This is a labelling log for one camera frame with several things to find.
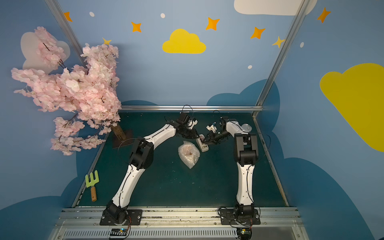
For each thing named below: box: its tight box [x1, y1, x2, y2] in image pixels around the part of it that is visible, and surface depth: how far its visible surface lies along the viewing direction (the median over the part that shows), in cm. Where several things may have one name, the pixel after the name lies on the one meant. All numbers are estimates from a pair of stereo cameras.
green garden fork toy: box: [85, 170, 100, 188], surface depth 88 cm
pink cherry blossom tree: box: [11, 26, 126, 156], surface depth 63 cm
